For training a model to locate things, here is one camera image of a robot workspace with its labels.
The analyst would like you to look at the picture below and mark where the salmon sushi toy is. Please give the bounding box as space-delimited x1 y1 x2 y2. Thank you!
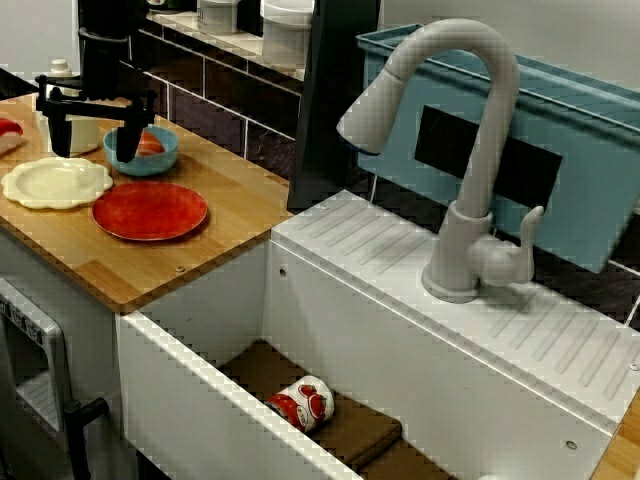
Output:
135 130 165 156

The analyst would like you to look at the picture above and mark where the brown folded cloth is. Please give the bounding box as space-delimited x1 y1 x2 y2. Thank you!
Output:
218 339 451 480

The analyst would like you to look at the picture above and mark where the black-lidded jar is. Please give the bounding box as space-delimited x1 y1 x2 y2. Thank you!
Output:
144 0 199 14

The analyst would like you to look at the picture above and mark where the grey toy oven door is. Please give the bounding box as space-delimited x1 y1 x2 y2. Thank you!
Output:
0 277 74 436

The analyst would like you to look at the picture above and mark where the light blue bowl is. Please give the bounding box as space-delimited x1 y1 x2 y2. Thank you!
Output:
103 124 180 177

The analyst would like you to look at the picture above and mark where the light blue plastic bin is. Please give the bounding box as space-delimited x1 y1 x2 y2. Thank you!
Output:
355 23 640 275

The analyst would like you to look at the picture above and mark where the red tuna sushi toy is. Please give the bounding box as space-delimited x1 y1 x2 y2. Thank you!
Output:
0 118 25 159

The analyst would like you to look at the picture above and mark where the white toy kitchen sink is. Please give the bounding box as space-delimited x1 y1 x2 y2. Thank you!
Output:
115 188 640 480

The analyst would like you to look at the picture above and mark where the white toy detergent bottle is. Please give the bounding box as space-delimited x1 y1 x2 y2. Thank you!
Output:
48 58 101 155

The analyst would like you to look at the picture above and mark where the plain white canister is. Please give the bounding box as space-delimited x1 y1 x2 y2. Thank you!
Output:
260 0 317 69

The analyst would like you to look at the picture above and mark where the red plate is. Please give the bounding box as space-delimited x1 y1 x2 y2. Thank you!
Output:
91 181 209 243

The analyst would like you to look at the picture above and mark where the white jar with label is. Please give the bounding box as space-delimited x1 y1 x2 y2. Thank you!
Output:
196 0 242 36

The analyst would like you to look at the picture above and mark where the black cabinet handle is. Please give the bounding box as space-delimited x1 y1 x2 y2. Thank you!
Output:
63 397 109 480

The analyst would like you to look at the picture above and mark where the grey toy faucet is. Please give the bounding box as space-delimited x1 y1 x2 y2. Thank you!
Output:
335 18 546 305

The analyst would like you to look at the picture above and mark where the black rectangular label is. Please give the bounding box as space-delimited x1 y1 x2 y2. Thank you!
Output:
413 104 565 204

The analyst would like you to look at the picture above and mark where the black upright post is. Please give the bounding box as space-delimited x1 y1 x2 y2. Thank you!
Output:
287 0 386 217

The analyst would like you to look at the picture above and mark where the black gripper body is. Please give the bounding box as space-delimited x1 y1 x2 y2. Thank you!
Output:
33 30 155 124

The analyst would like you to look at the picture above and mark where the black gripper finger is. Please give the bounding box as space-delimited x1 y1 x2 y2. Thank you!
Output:
115 107 152 163
46 112 75 158

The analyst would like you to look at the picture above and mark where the cream scalloped plate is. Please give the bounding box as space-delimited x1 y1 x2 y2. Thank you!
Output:
0 157 115 210

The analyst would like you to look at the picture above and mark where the tomato soup can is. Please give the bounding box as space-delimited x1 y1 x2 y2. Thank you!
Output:
264 374 335 432

